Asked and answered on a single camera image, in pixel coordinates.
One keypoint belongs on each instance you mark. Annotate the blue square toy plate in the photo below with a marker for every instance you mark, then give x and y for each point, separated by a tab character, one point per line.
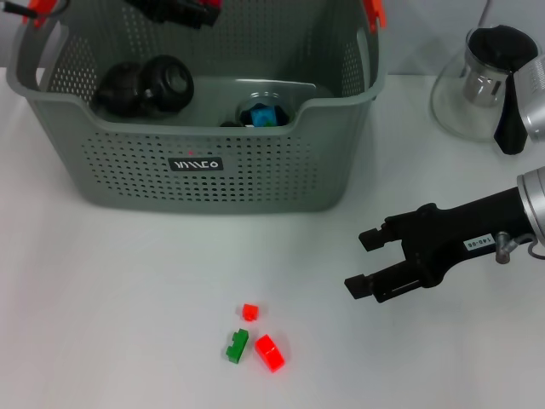
259	117

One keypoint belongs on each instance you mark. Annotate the orange red slope brick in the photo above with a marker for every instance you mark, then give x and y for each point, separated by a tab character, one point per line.
270	353

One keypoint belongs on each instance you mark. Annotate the grey perforated storage basket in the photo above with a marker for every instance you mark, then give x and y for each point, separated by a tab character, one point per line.
255	170

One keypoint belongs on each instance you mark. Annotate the glass teacup black sleeve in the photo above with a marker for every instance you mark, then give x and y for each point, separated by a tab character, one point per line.
166	85
264	100

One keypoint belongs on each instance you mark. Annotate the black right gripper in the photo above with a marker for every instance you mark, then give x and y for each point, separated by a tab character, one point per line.
460	238

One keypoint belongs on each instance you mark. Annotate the green toy brick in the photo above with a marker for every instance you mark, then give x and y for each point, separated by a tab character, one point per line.
236	347

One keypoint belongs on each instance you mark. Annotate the black clay teapot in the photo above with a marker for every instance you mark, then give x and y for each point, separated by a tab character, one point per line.
119	89

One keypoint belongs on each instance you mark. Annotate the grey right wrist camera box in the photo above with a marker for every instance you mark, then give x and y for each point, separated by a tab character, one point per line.
532	102

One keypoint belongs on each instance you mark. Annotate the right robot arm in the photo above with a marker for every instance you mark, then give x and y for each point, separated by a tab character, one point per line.
534	204

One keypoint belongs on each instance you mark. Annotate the bright red small brick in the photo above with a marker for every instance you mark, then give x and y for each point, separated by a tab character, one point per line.
250	312

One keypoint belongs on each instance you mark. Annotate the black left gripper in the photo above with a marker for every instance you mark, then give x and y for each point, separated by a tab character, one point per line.
162	8

